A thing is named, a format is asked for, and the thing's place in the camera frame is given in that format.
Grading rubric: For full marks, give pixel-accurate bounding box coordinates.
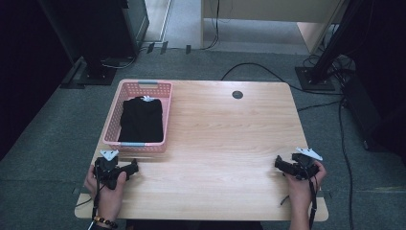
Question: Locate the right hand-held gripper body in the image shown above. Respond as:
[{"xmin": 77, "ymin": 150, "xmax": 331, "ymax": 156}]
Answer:
[{"xmin": 290, "ymin": 147, "xmax": 324, "ymax": 180}]

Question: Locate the curved black floor cable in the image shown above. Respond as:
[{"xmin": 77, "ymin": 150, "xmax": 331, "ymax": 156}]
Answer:
[{"xmin": 220, "ymin": 62, "xmax": 345, "ymax": 96}]

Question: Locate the brown bead bracelet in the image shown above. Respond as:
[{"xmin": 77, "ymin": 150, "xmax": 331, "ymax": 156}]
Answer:
[{"xmin": 93, "ymin": 215, "xmax": 119, "ymax": 230}]

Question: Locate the light wooden desk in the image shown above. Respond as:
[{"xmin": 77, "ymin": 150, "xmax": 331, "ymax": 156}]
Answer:
[{"xmin": 200, "ymin": 0, "xmax": 345, "ymax": 55}]

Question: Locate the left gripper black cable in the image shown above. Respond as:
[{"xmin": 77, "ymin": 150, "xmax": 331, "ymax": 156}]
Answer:
[{"xmin": 76, "ymin": 164, "xmax": 107, "ymax": 230}]

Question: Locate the person's left hand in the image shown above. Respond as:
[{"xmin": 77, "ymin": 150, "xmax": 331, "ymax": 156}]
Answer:
[{"xmin": 84, "ymin": 166, "xmax": 128, "ymax": 216}]

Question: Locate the hanging black desk cable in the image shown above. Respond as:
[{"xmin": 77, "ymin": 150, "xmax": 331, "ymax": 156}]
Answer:
[{"xmin": 204, "ymin": 0, "xmax": 222, "ymax": 51}]

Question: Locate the pink plastic basket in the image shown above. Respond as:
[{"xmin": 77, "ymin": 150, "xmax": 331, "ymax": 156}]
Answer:
[{"xmin": 102, "ymin": 80, "xmax": 173, "ymax": 153}]

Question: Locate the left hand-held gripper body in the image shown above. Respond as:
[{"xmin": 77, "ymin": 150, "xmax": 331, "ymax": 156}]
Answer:
[{"xmin": 94, "ymin": 149, "xmax": 128, "ymax": 190}]

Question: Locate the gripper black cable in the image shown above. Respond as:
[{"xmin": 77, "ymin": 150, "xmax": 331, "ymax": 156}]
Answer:
[
  {"xmin": 307, "ymin": 175, "xmax": 320, "ymax": 230},
  {"xmin": 76, "ymin": 164, "xmax": 107, "ymax": 230}
]

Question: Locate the white floor cable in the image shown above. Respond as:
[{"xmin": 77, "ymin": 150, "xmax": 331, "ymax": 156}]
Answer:
[{"xmin": 101, "ymin": 56, "xmax": 138, "ymax": 70}]

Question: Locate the black stand with base plate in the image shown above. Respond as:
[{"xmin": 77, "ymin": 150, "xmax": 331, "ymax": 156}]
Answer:
[{"xmin": 295, "ymin": 0, "xmax": 363, "ymax": 92}]

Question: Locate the black garment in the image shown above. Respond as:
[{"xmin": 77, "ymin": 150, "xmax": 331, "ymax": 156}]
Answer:
[{"xmin": 118, "ymin": 96, "xmax": 165, "ymax": 144}]

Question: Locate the black box on floor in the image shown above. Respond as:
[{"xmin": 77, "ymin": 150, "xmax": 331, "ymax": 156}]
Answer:
[{"xmin": 343, "ymin": 75, "xmax": 384, "ymax": 151}]

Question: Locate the thin black floor cable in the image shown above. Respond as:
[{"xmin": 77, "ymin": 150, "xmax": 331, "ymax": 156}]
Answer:
[{"xmin": 296, "ymin": 100, "xmax": 343, "ymax": 113}]

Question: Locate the long black floor cable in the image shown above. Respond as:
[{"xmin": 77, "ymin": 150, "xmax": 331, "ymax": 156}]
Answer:
[{"xmin": 337, "ymin": 98, "xmax": 356, "ymax": 230}]

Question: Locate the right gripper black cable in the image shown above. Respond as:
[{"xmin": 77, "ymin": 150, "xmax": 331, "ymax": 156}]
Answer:
[{"xmin": 307, "ymin": 175, "xmax": 320, "ymax": 230}]

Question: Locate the person's right hand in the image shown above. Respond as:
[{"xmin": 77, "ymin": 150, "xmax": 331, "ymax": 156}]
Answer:
[{"xmin": 284, "ymin": 161, "xmax": 327, "ymax": 205}]

